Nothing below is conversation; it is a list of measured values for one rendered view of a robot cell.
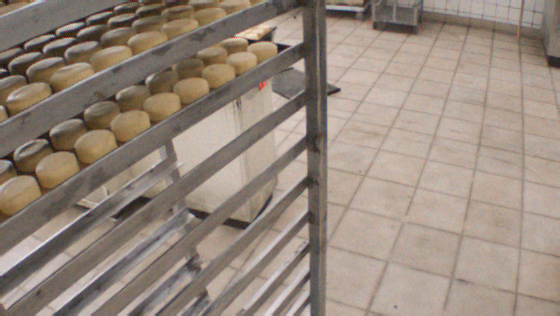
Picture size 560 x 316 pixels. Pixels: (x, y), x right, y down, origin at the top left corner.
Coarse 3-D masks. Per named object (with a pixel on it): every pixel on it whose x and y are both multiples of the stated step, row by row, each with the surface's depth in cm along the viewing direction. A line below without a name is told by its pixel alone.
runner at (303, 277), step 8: (304, 272) 106; (296, 280) 105; (304, 280) 103; (288, 288) 103; (296, 288) 100; (280, 296) 101; (288, 296) 98; (272, 304) 99; (280, 304) 96; (272, 312) 94; (280, 312) 97
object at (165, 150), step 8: (168, 144) 114; (160, 152) 115; (168, 152) 114; (168, 176) 119; (176, 176) 119; (168, 184) 121; (184, 200) 125; (176, 208) 125; (184, 232) 129; (208, 304) 150
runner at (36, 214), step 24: (288, 48) 71; (264, 72) 67; (216, 96) 60; (168, 120) 53; (192, 120) 57; (144, 144) 51; (96, 168) 46; (120, 168) 49; (48, 192) 42; (72, 192) 44; (24, 216) 40; (48, 216) 42; (0, 240) 38
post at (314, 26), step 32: (320, 0) 69; (320, 32) 72; (320, 64) 74; (320, 96) 78; (320, 128) 81; (320, 160) 85; (320, 192) 89; (320, 224) 93; (320, 256) 99; (320, 288) 105
